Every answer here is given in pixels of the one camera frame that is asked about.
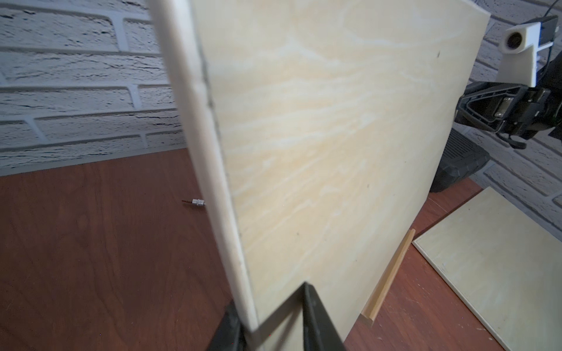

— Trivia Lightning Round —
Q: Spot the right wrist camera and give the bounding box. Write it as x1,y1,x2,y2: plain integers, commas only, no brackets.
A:
496,15,558,87

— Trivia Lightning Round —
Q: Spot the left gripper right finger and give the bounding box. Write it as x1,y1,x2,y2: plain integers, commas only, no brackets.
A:
302,282,345,351

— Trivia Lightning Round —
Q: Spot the black plastic tool case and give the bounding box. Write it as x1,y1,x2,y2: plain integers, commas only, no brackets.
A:
430,129,490,193

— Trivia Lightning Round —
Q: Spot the black screwdriver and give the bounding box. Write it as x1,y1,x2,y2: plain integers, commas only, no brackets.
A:
181,199,205,207

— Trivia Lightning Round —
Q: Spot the wooden easel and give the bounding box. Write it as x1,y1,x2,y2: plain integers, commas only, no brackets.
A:
359,229,416,327

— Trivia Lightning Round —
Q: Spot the plywood board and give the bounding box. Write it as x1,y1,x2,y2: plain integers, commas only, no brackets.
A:
149,1,490,350
414,187,561,350

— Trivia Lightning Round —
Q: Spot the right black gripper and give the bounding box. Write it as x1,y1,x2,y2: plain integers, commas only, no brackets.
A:
455,82,561,140

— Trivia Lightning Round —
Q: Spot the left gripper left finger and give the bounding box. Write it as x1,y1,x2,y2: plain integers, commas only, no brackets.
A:
206,302,246,351

